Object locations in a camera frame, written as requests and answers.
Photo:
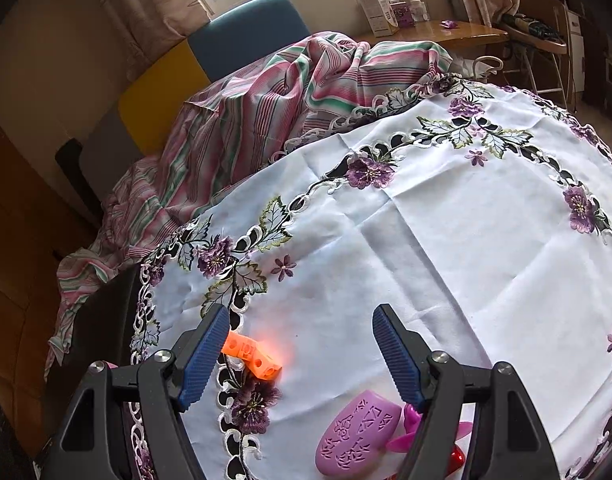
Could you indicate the white embroidered floral tablecloth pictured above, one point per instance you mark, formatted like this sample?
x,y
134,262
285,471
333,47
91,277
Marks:
x,y
435,235

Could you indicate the dark shelf unit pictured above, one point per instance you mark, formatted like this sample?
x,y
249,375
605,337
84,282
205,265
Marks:
x,y
600,35

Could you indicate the orange plastic block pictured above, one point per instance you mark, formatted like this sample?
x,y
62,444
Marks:
x,y
251,355

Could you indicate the white carton box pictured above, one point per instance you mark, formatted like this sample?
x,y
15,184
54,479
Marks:
x,y
375,10

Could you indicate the clear jar with purple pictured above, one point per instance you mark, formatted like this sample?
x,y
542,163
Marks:
x,y
408,12

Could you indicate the pink striped cloth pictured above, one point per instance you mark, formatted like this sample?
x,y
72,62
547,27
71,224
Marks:
x,y
236,125

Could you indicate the pink heart-shaped mould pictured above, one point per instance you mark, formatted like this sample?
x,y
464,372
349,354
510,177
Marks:
x,y
356,435

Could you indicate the black cylindrical post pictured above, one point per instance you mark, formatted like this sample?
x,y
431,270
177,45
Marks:
x,y
73,175

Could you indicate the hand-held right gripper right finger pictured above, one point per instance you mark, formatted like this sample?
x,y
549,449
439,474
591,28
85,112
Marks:
x,y
393,350

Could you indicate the grey yellow blue padded headboard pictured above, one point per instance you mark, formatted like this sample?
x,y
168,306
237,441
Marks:
x,y
156,90

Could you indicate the magenta plastic toy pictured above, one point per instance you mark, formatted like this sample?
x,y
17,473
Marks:
x,y
410,435

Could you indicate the wooden desk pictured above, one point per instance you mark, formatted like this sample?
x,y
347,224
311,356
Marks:
x,y
460,35

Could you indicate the red plastic toy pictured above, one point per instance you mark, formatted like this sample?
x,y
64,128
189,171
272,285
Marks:
x,y
455,460

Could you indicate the wooden wardrobe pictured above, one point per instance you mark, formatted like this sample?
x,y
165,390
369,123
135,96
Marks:
x,y
16,260

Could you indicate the small purple flower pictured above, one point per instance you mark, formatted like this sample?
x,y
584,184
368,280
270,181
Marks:
x,y
449,24

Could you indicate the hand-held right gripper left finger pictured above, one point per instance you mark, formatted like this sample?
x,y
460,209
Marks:
x,y
206,360

